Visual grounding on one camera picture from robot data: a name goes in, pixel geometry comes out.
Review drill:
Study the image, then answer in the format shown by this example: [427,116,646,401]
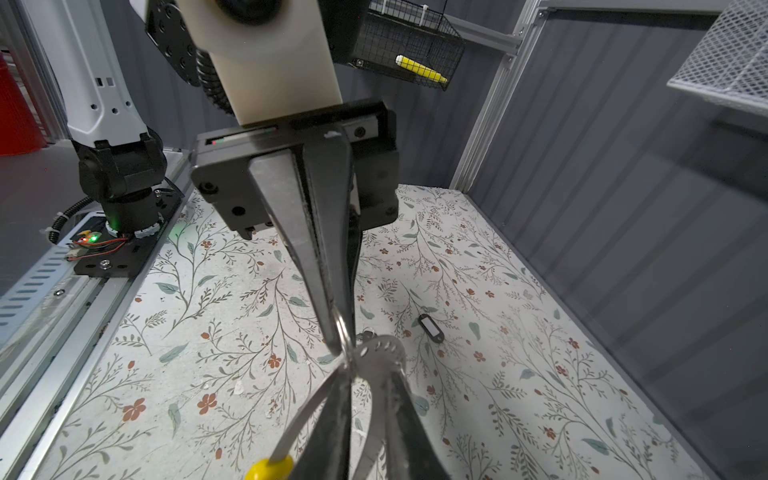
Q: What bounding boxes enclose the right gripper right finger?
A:
[385,371,449,479]

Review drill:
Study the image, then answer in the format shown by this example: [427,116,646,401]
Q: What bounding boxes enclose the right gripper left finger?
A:
[289,367,352,479]

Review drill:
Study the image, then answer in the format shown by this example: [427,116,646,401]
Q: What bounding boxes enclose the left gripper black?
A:
[191,99,399,354]

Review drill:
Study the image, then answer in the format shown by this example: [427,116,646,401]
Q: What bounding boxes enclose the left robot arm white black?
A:
[24,1,399,355]

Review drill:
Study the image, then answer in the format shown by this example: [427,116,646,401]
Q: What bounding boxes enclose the black key tag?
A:
[417,313,445,344]

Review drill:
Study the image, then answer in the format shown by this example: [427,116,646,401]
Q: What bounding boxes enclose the yellow marker in basket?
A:
[395,55,448,85]

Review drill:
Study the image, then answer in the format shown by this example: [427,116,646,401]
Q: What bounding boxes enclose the red object outside cell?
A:
[0,58,46,157]

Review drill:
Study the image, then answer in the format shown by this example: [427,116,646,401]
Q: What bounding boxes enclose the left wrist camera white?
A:
[178,1,343,125]

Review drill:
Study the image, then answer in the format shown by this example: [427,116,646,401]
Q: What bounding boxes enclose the black wire basket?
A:
[347,1,465,91]

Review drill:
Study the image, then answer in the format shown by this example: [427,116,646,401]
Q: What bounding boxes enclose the aluminium frame crossbar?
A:
[445,0,729,55]

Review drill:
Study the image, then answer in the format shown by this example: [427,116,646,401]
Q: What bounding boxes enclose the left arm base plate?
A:
[65,186,183,278]

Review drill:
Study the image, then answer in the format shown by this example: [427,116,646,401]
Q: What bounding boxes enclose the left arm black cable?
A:
[47,195,97,246]

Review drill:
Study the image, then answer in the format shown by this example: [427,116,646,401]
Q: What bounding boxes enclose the aluminium mounting rail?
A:
[0,149,193,480]

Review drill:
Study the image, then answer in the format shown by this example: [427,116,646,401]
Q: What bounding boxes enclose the white slotted cable duct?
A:
[1,246,78,356]

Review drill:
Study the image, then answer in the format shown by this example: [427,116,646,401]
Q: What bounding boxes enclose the white wire mesh basket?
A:
[667,0,767,116]

